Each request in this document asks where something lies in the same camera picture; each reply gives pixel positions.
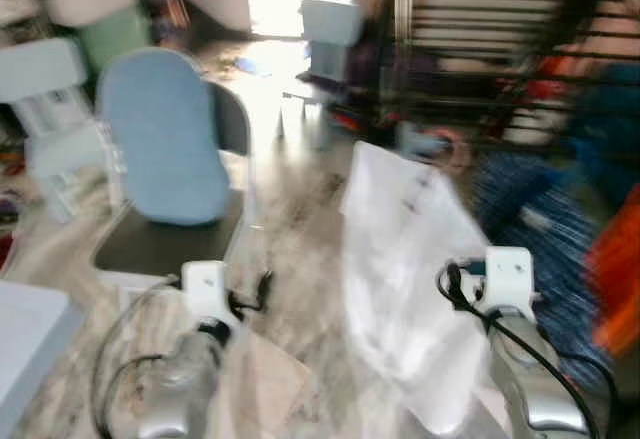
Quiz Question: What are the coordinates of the blue plaid shirt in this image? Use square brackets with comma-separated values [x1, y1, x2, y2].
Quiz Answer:
[472, 154, 611, 380]

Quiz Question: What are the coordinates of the grey folding chair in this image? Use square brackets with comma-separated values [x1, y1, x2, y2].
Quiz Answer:
[92, 79, 256, 280]

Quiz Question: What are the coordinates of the white shirt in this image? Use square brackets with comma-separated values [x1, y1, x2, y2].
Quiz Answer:
[340, 142, 491, 435]

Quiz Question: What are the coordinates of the orange shirt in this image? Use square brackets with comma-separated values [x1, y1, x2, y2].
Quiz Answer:
[588, 189, 640, 355]

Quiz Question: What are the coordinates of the green plastic basket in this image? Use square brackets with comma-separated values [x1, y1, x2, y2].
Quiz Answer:
[78, 7, 151, 70]

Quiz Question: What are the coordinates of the black metal drying rack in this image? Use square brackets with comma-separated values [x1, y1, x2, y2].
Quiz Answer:
[385, 0, 640, 150]

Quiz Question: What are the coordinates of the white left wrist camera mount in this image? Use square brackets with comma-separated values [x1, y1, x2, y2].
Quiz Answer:
[183, 261, 241, 325]

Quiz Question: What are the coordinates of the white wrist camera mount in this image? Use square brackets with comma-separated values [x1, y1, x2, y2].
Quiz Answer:
[483, 247, 537, 318]
[183, 261, 241, 325]

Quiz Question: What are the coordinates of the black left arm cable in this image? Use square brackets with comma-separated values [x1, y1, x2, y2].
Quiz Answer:
[92, 277, 189, 439]

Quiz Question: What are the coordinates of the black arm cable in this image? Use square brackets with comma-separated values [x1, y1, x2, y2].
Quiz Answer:
[437, 259, 616, 439]
[92, 277, 189, 439]

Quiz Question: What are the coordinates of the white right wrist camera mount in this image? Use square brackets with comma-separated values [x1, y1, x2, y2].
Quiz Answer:
[483, 247, 537, 318]

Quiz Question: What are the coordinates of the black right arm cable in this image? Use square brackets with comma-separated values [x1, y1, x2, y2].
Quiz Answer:
[437, 259, 616, 439]

